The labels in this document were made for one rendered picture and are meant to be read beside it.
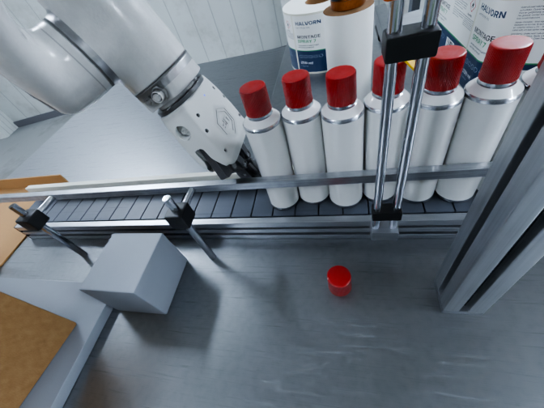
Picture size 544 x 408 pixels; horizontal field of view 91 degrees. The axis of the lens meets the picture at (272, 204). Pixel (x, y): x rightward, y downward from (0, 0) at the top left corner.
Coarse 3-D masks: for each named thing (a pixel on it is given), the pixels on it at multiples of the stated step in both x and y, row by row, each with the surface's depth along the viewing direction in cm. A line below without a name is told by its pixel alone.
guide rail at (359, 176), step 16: (272, 176) 39; (288, 176) 38; (304, 176) 37; (320, 176) 37; (336, 176) 36; (352, 176) 35; (368, 176) 35; (416, 176) 34; (432, 176) 33; (448, 176) 33; (464, 176) 33; (32, 192) 52; (48, 192) 51; (64, 192) 49; (80, 192) 48; (96, 192) 47; (112, 192) 46; (128, 192) 46; (144, 192) 45; (160, 192) 44; (176, 192) 44
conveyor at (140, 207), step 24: (216, 192) 52; (240, 192) 50; (264, 192) 49; (72, 216) 58; (96, 216) 56; (120, 216) 54; (144, 216) 52; (216, 216) 48; (240, 216) 46; (264, 216) 45; (288, 216) 44
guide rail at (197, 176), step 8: (144, 176) 55; (152, 176) 54; (160, 176) 54; (168, 176) 53; (176, 176) 52; (184, 176) 52; (192, 176) 51; (200, 176) 51; (208, 176) 51; (216, 176) 50; (232, 176) 50; (48, 184) 62; (56, 184) 61; (64, 184) 61; (72, 184) 60; (80, 184) 59; (88, 184) 58; (96, 184) 58; (104, 184) 57; (112, 184) 57; (120, 184) 56; (128, 184) 56; (136, 184) 56; (144, 184) 55; (152, 184) 55
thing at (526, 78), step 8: (528, 72) 28; (536, 72) 27; (520, 80) 28; (528, 80) 27; (528, 88) 27; (520, 104) 29; (512, 120) 30; (504, 136) 31; (496, 152) 33; (480, 184) 38
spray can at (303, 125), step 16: (288, 80) 30; (304, 80) 30; (288, 96) 32; (304, 96) 31; (288, 112) 33; (304, 112) 32; (320, 112) 33; (288, 128) 34; (304, 128) 33; (320, 128) 34; (288, 144) 37; (304, 144) 35; (320, 144) 36; (304, 160) 37; (320, 160) 38; (304, 192) 43; (320, 192) 42
